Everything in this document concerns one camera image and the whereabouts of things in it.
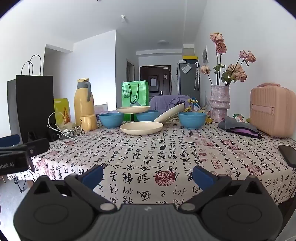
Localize pink wrapped vase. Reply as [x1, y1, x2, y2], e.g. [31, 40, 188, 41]
[210, 85, 231, 123]

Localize yellow thermos jug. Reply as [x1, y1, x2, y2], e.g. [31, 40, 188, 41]
[74, 78, 95, 124]

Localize yellow flower branch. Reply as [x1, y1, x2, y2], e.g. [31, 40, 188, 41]
[185, 98, 213, 124]

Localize dried rose bouquet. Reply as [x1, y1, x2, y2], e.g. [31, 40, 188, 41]
[200, 32, 257, 87]

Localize black phone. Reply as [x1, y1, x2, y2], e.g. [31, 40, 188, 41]
[278, 144, 296, 168]

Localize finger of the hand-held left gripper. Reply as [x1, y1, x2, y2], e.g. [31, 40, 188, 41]
[14, 138, 50, 158]

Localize calligraphy printed tablecloth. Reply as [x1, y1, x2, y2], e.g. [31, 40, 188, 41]
[7, 120, 296, 205]

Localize cream plate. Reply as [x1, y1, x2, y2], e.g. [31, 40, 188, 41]
[154, 103, 185, 123]
[116, 106, 151, 114]
[120, 121, 164, 135]

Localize dark brown entrance door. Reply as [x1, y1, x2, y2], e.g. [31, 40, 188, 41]
[140, 65, 172, 96]

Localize yellow cup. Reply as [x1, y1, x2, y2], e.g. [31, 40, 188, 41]
[80, 114, 97, 131]

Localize purple pouch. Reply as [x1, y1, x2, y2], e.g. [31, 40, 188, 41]
[225, 126, 262, 140]

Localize black paper bag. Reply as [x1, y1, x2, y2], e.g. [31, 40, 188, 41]
[15, 54, 57, 144]

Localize green and white packet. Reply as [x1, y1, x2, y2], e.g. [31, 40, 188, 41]
[232, 113, 250, 123]

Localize green paper bag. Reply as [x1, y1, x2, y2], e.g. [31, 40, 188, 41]
[122, 80, 149, 121]

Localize lilac packet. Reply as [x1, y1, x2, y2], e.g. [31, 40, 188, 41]
[94, 104, 108, 115]

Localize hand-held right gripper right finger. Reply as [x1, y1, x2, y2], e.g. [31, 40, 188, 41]
[178, 165, 267, 214]

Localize purple puffer jacket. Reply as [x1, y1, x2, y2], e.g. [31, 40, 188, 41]
[149, 95, 191, 112]

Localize blue bowl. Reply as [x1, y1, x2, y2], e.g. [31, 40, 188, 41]
[99, 113, 124, 128]
[178, 112, 207, 129]
[136, 110, 160, 122]

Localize cardboard box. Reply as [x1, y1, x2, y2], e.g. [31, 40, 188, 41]
[249, 83, 296, 138]

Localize hanging umbrella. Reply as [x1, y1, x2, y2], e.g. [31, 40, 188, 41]
[194, 61, 200, 91]

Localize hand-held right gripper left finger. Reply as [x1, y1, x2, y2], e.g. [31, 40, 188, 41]
[30, 165, 118, 214]

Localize white power adapter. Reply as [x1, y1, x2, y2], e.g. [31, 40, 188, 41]
[60, 128, 75, 138]

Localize grey refrigerator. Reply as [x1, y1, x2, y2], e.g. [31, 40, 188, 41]
[177, 62, 201, 100]

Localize grey cloth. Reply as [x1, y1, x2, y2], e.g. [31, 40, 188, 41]
[218, 116, 259, 133]

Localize brown interior door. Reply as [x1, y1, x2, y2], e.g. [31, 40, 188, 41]
[126, 59, 135, 88]

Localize white cable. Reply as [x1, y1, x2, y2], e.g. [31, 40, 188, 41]
[47, 112, 96, 142]

